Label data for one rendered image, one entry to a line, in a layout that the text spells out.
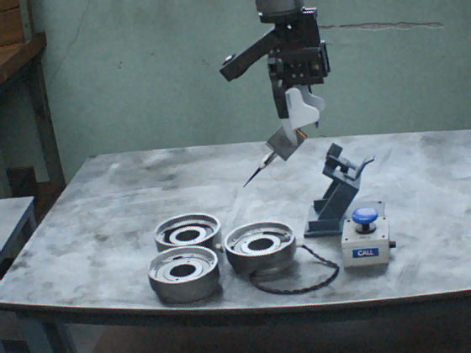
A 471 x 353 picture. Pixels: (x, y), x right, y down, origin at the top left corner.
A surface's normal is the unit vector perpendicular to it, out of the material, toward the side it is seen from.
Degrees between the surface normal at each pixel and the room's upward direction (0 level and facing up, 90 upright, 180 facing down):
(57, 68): 90
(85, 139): 90
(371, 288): 0
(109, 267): 0
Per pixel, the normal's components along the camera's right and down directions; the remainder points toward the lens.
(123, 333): -0.14, -0.90
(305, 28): -0.26, 0.38
